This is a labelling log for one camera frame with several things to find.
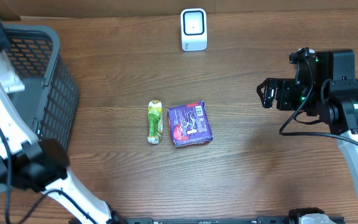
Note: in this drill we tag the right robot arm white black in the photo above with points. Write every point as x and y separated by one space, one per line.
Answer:
325 86

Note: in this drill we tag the teal snack packet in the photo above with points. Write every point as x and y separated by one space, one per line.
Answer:
10 81

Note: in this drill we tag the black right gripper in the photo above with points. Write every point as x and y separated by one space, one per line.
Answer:
283 88

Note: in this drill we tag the green yellow drink pouch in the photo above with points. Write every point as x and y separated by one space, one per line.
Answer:
155 119

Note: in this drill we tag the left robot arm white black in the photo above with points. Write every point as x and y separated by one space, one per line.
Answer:
27 162

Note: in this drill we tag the white barcode scanner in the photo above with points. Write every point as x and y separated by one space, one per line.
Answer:
194 29

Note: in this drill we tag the grey plastic mesh basket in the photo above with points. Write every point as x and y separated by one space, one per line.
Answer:
49 101

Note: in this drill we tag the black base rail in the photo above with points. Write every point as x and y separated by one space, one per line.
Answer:
298 215

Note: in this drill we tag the purple square packet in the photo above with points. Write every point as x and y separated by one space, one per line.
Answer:
189 124

